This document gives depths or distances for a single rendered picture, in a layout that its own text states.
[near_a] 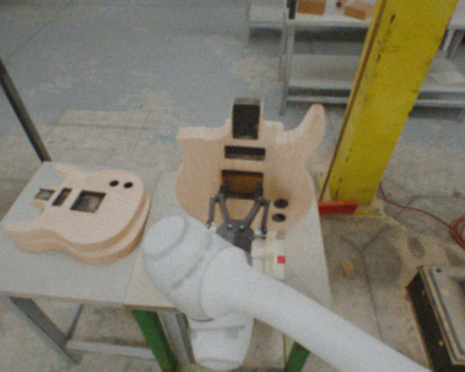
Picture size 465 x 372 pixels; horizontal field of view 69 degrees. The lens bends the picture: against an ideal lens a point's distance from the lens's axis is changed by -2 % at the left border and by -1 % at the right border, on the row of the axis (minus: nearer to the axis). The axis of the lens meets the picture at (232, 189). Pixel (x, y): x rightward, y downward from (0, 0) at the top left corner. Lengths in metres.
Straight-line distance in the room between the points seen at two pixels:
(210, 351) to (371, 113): 1.75
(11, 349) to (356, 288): 1.96
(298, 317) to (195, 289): 0.13
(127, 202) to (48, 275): 0.34
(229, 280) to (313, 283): 0.68
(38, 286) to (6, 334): 1.11
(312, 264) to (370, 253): 1.30
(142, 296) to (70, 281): 0.26
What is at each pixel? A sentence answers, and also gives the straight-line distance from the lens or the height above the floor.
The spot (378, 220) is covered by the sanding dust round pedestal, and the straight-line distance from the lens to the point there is 2.63.
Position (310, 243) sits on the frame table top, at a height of 0.93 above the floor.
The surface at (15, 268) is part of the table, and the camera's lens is 1.36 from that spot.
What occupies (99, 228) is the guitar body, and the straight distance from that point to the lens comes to 1.21.
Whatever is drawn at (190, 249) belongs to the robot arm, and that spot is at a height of 1.52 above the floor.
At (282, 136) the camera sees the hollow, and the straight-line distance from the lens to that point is 0.77.
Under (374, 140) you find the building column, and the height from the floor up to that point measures 0.61.
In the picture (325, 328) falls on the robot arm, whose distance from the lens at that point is 0.46.
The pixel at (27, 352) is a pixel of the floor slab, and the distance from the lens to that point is 2.27.
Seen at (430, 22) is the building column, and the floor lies 1.30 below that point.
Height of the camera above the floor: 1.89
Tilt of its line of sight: 46 degrees down
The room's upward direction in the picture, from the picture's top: straight up
